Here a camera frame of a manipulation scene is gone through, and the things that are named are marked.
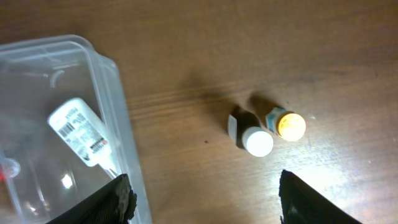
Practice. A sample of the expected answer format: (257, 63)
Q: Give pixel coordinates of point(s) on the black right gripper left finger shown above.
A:
(115, 203)

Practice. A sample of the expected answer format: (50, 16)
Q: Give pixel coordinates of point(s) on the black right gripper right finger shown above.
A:
(301, 204)

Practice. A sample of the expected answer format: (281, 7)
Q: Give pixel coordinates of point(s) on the small jar gold lid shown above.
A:
(286, 124)

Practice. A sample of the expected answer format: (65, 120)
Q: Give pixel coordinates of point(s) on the white squeeze bottle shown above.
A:
(85, 134)

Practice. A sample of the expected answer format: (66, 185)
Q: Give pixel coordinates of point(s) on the dark bottle white cap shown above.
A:
(245, 129)

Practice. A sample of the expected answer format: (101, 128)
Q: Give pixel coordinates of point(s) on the clear plastic container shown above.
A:
(38, 76)

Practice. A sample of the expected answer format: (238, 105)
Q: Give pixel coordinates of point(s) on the orange tablet tube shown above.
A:
(10, 168)

